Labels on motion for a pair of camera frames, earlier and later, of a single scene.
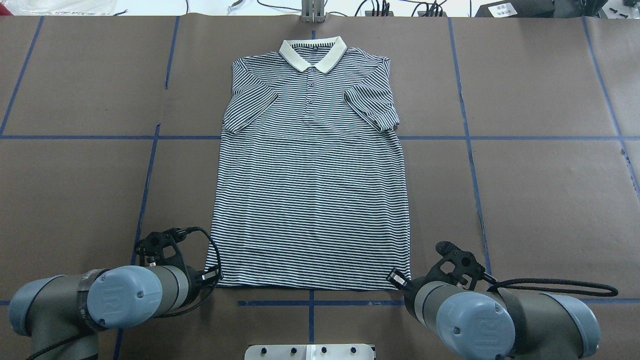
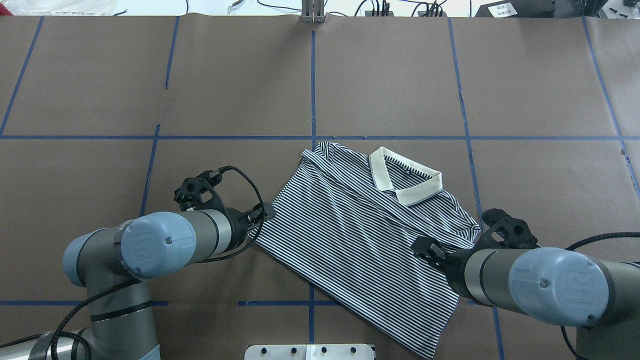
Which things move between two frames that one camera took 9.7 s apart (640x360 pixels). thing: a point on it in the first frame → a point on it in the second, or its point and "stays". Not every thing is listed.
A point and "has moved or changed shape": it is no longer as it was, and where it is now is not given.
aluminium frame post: x=312 y=11 stays
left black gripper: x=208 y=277 → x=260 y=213
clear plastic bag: x=62 y=7 stays
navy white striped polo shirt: x=311 y=193 has moved or changed shape
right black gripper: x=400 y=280 → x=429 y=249
